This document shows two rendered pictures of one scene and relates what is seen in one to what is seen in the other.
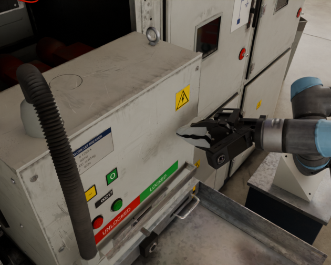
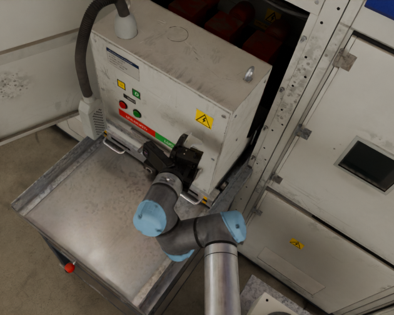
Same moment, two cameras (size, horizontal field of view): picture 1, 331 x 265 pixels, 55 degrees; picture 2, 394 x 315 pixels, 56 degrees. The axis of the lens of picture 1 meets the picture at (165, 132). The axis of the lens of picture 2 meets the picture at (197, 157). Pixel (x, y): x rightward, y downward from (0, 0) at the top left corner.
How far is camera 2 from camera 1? 0.91 m
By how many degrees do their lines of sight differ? 50
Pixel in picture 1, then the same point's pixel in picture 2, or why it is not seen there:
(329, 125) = (149, 208)
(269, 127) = (162, 175)
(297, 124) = (157, 190)
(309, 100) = (208, 220)
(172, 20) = (324, 100)
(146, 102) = (168, 83)
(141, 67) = (202, 72)
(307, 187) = not seen: outside the picture
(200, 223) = (180, 211)
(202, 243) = not seen: hidden behind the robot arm
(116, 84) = (175, 59)
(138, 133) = (159, 94)
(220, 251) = not seen: hidden behind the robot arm
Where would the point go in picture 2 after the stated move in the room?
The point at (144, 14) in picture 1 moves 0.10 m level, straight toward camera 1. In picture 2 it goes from (299, 66) to (264, 67)
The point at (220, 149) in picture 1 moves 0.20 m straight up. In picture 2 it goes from (148, 147) to (147, 97)
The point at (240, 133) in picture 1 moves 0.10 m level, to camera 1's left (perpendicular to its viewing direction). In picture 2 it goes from (163, 160) to (162, 129)
